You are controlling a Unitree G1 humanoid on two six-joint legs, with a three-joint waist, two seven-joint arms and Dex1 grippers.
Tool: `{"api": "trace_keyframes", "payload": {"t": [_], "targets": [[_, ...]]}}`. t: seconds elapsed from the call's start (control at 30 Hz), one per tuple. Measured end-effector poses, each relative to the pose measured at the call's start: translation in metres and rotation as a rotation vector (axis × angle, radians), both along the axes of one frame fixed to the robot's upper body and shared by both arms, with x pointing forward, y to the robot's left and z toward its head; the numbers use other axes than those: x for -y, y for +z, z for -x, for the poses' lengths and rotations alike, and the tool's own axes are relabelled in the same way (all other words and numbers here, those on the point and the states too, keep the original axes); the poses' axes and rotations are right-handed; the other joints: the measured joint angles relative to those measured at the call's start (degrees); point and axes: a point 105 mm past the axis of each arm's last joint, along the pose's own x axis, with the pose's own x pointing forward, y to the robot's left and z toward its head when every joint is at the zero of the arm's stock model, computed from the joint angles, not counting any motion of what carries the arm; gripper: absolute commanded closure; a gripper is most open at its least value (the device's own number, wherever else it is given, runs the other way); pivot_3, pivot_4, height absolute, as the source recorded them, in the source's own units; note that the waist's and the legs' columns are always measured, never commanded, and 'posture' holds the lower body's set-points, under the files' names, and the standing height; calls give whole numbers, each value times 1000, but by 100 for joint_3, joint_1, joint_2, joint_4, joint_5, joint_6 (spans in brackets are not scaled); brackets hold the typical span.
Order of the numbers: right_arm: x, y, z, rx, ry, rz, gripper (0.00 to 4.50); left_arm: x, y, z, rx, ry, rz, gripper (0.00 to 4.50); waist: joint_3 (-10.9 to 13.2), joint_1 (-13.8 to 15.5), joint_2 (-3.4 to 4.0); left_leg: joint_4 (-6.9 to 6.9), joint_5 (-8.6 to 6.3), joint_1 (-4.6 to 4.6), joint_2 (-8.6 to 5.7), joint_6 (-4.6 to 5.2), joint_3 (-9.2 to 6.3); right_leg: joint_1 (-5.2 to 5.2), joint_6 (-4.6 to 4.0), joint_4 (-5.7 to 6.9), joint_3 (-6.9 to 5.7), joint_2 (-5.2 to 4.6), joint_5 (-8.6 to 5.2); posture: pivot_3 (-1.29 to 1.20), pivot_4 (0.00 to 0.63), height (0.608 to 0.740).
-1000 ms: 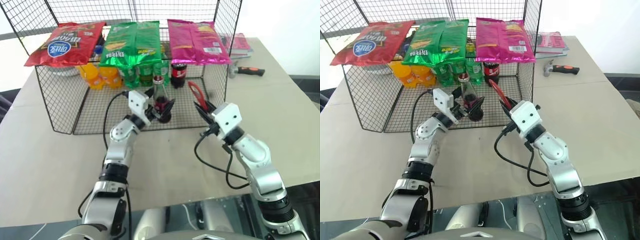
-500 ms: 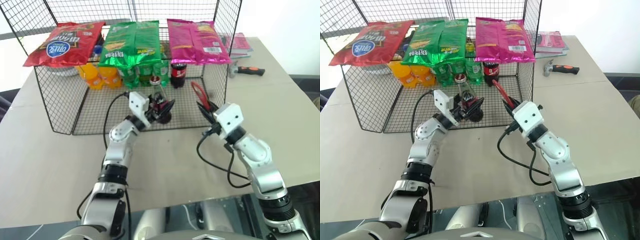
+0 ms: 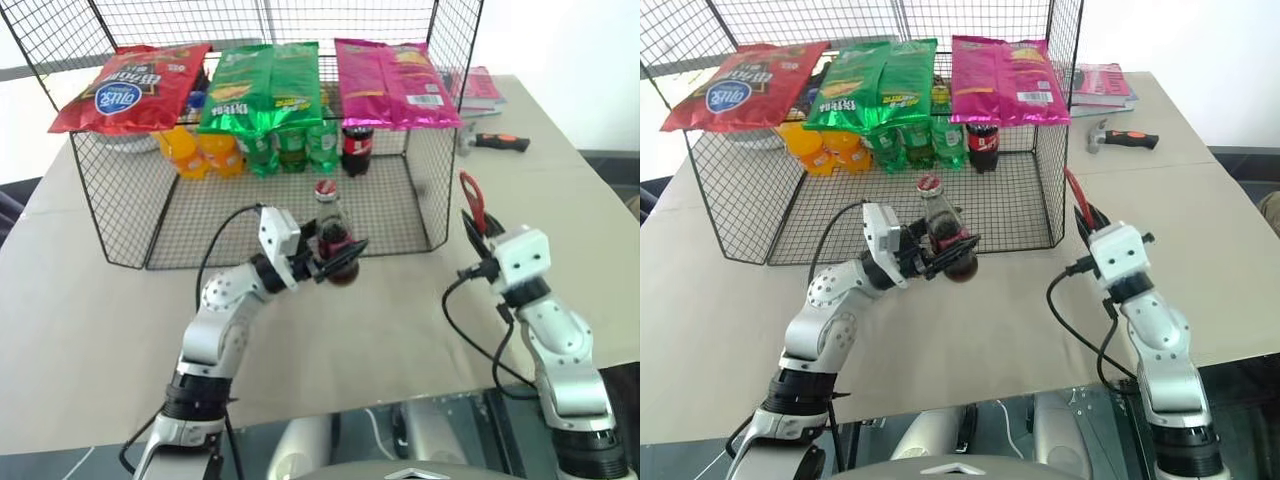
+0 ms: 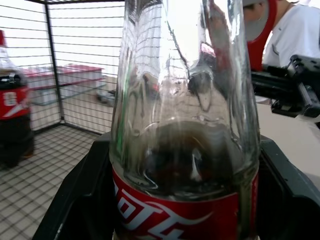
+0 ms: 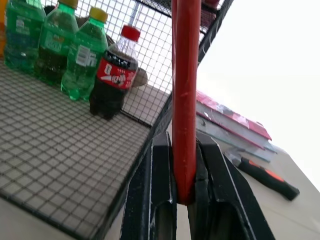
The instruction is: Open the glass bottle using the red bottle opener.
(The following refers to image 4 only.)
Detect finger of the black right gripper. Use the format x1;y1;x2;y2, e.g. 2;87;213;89
261;63;293;77
250;71;301;101

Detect red and white storage crates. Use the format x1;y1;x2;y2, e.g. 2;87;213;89
22;63;107;107

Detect red bottle opener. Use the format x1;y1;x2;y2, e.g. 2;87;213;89
245;0;279;73

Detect glass cola bottle red label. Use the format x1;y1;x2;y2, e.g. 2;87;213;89
108;0;261;240

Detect black wire mesh basket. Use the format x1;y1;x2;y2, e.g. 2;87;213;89
0;0;126;240

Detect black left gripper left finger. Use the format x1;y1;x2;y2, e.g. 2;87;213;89
31;131;115;240

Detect person in white shirt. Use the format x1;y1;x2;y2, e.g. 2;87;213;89
241;0;320;69

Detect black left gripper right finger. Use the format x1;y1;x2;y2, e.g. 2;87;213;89
256;135;320;240

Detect plastic cola bottle red cap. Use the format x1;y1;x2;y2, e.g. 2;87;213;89
0;29;35;168

